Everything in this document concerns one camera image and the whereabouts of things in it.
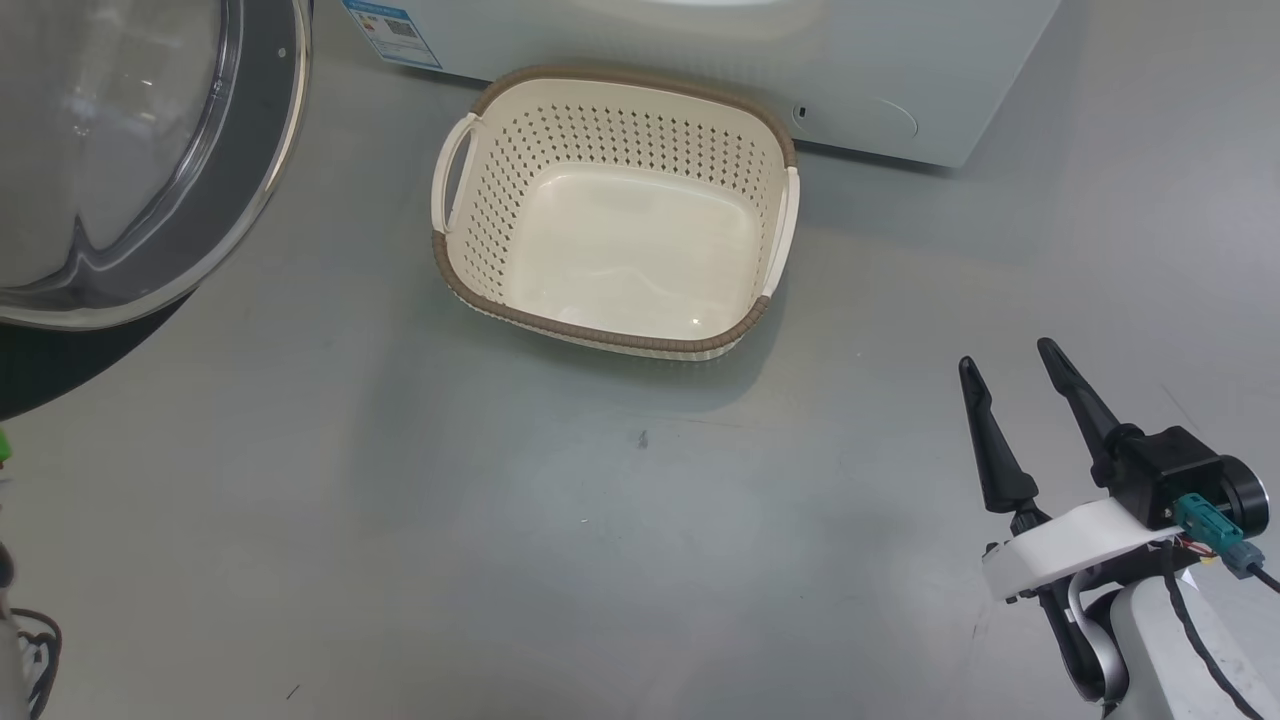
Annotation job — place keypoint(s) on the blue energy label sticker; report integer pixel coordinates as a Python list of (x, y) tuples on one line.
[(395, 30)]

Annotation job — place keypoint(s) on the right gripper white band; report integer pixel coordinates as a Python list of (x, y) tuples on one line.
[(1060, 545)]

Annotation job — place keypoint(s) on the round glass washing machine door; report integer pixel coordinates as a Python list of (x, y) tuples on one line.
[(150, 150)]

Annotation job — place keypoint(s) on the cream perforated laundry basket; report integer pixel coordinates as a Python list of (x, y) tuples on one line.
[(620, 240)]

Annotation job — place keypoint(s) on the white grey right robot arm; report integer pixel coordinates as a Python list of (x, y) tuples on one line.
[(1150, 650)]

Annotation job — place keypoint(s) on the white washing machine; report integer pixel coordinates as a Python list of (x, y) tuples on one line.
[(900, 60)]

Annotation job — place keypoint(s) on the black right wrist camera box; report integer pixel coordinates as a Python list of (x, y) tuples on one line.
[(1170, 470)]

